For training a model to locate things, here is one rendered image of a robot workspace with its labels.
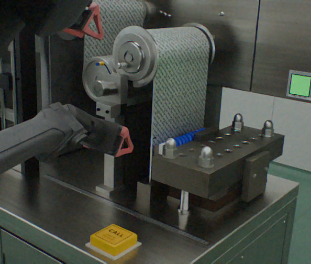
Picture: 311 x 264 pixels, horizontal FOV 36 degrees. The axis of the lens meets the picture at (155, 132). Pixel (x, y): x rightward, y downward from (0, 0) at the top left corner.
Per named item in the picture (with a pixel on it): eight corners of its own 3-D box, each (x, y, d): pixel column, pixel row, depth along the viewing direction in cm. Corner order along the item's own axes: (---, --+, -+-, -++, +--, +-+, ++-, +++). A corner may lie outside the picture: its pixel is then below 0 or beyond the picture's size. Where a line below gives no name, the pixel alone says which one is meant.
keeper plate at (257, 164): (240, 200, 119) (244, 159, 116) (258, 188, 127) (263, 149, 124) (249, 202, 118) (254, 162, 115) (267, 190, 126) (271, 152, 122)
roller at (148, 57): (113, 77, 119) (114, 31, 116) (174, 66, 139) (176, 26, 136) (149, 84, 113) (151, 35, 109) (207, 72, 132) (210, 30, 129)
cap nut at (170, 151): (159, 155, 113) (159, 138, 112) (168, 152, 116) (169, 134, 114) (171, 160, 111) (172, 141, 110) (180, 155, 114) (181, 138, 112)
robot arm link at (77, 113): (77, 114, 91) (65, 96, 94) (53, 139, 92) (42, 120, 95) (98, 126, 96) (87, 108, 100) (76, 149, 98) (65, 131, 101)
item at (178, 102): (150, 151, 119) (153, 78, 113) (201, 131, 137) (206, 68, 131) (152, 151, 119) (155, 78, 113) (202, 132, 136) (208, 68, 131)
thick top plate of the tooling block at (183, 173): (151, 179, 115) (152, 155, 113) (233, 142, 145) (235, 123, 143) (207, 199, 105) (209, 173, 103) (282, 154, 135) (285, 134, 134)
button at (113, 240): (89, 245, 98) (89, 234, 97) (112, 232, 103) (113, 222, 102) (114, 257, 94) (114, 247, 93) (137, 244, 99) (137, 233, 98)
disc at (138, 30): (111, 82, 122) (112, 23, 117) (113, 81, 122) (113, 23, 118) (156, 91, 113) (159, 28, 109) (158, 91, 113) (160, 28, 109)
